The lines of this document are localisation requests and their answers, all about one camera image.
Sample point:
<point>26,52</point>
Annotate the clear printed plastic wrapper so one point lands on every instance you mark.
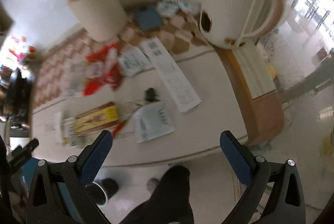
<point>75,78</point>

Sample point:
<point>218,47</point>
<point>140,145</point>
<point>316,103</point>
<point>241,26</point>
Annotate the long white paper box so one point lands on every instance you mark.
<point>171,75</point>

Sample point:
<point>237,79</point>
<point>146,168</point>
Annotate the cream chopstick holder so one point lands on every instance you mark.
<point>102,19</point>

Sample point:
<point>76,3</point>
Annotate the left grey slipper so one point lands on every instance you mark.
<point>152,183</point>

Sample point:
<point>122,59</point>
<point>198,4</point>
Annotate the red chili pepper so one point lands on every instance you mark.
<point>119,127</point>

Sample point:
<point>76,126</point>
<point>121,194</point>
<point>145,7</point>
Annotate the person's dark trouser legs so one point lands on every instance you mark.
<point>168,203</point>

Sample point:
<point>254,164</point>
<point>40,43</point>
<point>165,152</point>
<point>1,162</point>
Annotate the yellow red flat box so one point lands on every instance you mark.
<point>100,118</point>

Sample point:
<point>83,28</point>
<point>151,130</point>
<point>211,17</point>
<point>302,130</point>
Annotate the white sachet packet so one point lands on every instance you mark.
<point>133,62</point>

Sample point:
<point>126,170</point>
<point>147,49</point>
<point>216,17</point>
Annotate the white round trash bin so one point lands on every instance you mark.
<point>101,191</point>

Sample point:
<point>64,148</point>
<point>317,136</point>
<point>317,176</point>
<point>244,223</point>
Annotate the green white small box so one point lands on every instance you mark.
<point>69,136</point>

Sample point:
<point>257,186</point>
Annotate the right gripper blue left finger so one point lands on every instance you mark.
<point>79,171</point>

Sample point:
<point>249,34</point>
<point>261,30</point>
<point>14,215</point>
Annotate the blue smartphone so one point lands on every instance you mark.
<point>148,18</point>

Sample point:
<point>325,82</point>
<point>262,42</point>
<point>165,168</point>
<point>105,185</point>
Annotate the crumpled white tissue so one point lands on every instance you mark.
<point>58,125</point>

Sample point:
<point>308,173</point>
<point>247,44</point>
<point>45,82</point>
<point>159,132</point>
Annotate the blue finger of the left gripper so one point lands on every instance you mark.
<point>20,155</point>

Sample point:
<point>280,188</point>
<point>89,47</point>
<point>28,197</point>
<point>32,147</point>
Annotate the white electric kettle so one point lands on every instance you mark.
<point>229,24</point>

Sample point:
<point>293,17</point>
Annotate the dark small scrap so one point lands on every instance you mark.
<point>151,95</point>

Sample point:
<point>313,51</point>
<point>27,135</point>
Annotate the red snack wrapper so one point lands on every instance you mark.
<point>102,68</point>

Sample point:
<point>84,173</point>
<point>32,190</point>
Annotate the white printed packet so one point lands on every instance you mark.
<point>152,121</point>

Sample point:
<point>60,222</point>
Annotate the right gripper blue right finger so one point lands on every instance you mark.
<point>250,172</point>

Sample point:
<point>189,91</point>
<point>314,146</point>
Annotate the small white paper packet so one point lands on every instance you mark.
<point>167,10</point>

